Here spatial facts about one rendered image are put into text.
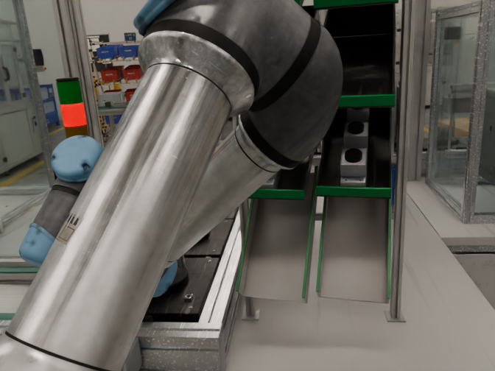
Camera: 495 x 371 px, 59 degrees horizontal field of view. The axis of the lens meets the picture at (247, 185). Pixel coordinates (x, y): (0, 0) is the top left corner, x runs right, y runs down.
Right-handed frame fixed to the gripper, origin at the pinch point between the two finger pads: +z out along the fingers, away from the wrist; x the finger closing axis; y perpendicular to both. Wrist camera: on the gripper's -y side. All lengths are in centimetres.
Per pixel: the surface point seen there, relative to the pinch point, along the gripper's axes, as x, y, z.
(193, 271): 7.2, 5.7, 11.4
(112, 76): -293, -484, 476
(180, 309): 8.2, 16.5, 0.6
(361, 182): 42.8, -2.2, -15.9
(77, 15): -61, -113, 37
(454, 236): 80, -17, 49
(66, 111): -19.3, -24.0, -11.8
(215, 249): 10.3, -2.5, 19.5
